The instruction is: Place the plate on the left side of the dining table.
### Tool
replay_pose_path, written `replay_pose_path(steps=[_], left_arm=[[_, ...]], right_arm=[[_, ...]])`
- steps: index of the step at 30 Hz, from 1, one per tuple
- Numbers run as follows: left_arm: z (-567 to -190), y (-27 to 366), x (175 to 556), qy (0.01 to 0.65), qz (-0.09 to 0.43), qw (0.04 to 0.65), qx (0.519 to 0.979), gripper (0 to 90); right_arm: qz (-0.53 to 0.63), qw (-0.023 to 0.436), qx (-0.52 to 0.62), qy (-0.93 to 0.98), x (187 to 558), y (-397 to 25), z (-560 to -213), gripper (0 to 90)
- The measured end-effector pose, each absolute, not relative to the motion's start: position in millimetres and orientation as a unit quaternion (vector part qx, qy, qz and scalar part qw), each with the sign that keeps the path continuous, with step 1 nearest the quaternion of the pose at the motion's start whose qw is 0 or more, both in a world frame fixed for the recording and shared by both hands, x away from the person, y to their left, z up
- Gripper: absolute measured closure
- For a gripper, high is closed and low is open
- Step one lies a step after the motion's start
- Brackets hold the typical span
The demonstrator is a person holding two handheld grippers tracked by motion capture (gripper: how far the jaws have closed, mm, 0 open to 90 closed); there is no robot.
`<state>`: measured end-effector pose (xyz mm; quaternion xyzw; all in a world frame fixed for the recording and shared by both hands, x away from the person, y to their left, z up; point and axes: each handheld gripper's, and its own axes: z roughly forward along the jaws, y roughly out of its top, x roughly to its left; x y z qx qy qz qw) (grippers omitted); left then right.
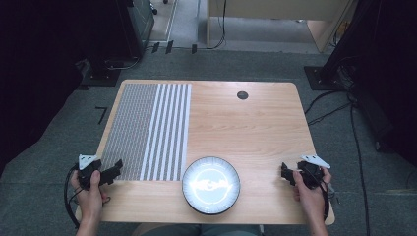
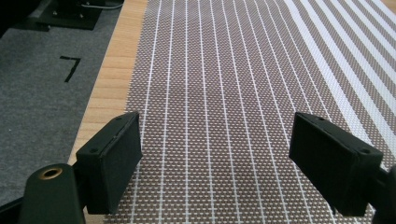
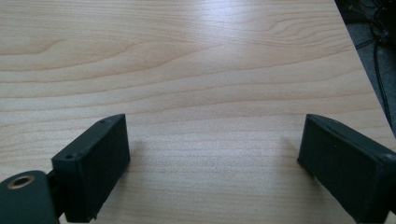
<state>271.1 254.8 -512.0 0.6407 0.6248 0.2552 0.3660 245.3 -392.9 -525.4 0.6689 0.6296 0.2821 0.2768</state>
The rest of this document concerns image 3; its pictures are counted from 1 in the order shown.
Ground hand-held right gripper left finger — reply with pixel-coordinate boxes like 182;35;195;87
50;113;132;224

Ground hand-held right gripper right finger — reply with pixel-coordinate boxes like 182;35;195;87
297;113;396;224

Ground black cable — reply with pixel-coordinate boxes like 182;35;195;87
373;40;394;127

